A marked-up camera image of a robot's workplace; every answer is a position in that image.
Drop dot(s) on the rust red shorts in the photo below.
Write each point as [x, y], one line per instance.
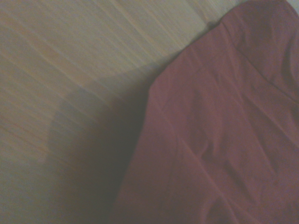
[222, 116]

